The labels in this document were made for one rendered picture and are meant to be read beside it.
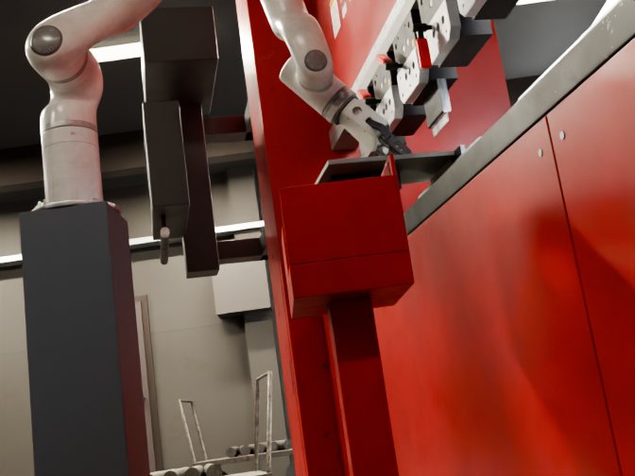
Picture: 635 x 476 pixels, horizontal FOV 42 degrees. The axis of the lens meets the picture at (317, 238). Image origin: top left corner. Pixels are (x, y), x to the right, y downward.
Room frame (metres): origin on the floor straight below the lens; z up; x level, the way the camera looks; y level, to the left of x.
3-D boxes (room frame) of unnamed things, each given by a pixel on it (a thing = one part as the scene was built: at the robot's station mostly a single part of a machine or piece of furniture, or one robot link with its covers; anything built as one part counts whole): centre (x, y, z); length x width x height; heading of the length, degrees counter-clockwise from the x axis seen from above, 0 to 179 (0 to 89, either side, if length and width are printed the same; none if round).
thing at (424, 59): (1.54, -0.27, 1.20); 0.04 x 0.02 x 0.10; 102
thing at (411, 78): (1.73, -0.29, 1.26); 0.15 x 0.09 x 0.17; 12
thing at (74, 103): (1.74, 0.51, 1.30); 0.19 x 0.12 x 0.24; 178
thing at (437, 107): (1.71, -0.30, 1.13); 0.10 x 0.02 x 0.10; 12
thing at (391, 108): (1.93, -0.25, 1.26); 0.15 x 0.09 x 0.17; 12
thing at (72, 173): (1.71, 0.51, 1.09); 0.19 x 0.19 x 0.18
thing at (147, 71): (2.84, 0.42, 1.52); 0.51 x 0.25 x 0.85; 12
